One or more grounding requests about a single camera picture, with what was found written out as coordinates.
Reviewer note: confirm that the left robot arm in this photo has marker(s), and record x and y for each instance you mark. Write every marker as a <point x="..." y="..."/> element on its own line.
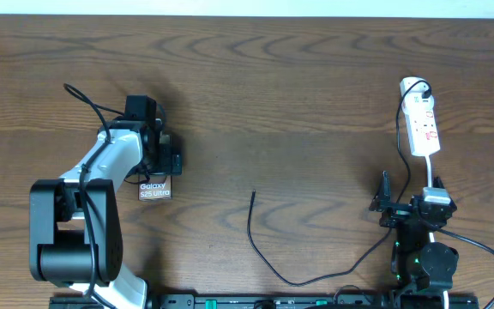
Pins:
<point x="75" y="236"/>

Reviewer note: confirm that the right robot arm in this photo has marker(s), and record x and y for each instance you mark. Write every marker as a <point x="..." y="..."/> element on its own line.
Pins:
<point x="424" y="267"/>

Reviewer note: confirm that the Galaxy S25 Ultra smartphone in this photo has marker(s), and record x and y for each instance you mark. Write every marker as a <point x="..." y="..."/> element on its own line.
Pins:
<point x="157" y="188"/>

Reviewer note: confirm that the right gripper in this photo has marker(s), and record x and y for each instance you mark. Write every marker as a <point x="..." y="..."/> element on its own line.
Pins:
<point x="397" y="213"/>

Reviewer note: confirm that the white power strip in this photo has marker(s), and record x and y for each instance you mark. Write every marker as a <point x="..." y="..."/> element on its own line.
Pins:
<point x="418" y="108"/>

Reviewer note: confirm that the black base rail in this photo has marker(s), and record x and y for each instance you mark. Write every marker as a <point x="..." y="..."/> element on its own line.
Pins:
<point x="346" y="300"/>

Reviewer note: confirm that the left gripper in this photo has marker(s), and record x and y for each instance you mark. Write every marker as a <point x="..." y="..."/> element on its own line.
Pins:
<point x="168" y="165"/>

